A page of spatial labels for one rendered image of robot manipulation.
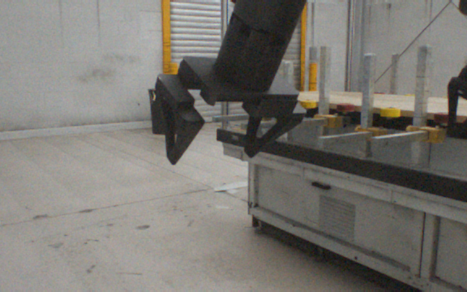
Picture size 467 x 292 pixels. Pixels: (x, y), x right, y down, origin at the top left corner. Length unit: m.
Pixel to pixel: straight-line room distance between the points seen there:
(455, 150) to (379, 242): 0.63
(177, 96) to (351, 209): 2.10
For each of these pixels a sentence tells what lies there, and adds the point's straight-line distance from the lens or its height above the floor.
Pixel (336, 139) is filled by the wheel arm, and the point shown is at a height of 0.80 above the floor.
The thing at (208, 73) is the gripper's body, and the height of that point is 1.08.
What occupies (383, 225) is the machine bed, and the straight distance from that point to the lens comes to 2.36.
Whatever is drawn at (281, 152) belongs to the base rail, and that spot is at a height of 0.65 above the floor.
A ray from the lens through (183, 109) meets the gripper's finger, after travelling 0.40.
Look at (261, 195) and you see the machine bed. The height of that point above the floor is 0.25.
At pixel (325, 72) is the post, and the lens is 2.16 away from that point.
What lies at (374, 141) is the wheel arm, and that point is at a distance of 1.61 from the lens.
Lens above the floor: 1.09
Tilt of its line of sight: 11 degrees down
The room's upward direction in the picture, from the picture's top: straight up
